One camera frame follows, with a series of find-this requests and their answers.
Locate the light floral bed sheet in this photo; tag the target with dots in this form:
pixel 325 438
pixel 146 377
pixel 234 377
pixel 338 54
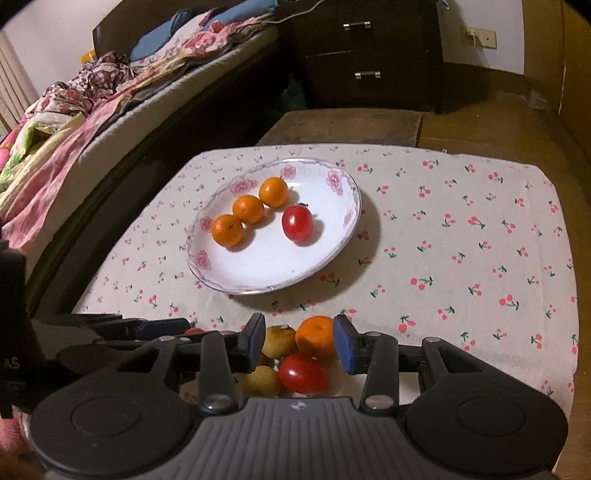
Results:
pixel 198 44

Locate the small orange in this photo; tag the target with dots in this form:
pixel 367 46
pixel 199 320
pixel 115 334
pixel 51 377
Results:
pixel 248 208
pixel 273 192
pixel 315 337
pixel 227 230

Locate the blue pillow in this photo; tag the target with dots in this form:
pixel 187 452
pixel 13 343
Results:
pixel 240 11
pixel 157 39

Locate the small brown-green kiwi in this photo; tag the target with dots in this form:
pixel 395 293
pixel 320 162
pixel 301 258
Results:
pixel 278 341
pixel 263 381

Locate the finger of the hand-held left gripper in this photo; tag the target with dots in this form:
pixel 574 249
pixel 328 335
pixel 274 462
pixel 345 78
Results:
pixel 161 326
pixel 87 319

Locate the dark wooden nightstand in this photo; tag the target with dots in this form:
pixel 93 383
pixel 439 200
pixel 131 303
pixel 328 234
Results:
pixel 369 55

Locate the pink floral blanket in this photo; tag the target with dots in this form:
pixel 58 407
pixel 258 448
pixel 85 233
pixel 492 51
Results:
pixel 69 152

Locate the white floral rim plate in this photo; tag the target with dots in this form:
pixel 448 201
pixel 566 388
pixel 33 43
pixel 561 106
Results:
pixel 258 263

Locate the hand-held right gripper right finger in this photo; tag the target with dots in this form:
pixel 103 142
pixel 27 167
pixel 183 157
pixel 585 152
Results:
pixel 344 344

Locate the wooden wardrobe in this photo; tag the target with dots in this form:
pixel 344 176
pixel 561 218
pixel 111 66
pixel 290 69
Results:
pixel 577 69

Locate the worn wooden stool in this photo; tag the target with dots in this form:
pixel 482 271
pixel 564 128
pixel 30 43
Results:
pixel 341 127

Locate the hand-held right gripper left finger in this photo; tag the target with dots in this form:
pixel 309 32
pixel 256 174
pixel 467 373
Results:
pixel 255 344

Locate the light curtain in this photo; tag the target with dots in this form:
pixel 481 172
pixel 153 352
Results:
pixel 11 83

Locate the red cherry tomato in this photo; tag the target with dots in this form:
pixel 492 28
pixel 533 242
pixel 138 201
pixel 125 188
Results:
pixel 194 330
pixel 298 223
pixel 302 374

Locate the crumpled dark floral cloth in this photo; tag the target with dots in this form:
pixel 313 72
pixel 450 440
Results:
pixel 83 83

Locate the small yellow object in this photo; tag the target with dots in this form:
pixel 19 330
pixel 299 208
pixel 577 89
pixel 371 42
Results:
pixel 89 56

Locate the white crumpled paper scrap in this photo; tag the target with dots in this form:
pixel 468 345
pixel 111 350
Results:
pixel 538 99

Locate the cherry print tablecloth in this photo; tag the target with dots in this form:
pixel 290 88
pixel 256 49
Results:
pixel 461 254

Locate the beige wall outlet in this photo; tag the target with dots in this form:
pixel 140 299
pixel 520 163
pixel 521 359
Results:
pixel 480 37

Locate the dark wooden bed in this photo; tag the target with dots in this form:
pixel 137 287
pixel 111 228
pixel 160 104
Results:
pixel 184 92

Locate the yellow green quilt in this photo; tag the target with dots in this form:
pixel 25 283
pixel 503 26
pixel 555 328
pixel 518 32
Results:
pixel 32 143

